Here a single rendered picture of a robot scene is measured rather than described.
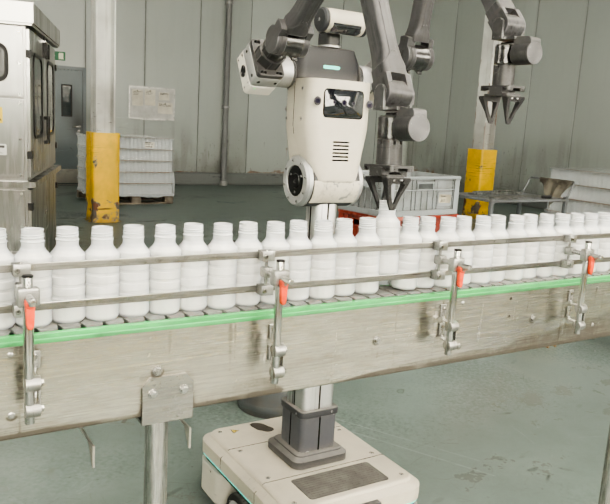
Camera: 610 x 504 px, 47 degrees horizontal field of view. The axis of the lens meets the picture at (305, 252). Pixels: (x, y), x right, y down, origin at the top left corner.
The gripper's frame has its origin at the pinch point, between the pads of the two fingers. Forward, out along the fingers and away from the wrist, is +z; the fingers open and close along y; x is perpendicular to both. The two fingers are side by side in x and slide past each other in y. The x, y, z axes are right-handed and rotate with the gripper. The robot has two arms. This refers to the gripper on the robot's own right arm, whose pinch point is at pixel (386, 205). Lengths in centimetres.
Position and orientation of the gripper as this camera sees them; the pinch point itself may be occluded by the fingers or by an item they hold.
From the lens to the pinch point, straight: 158.5
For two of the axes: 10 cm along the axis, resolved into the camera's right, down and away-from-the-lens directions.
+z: -0.4, 9.9, 1.5
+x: 8.5, -0.4, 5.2
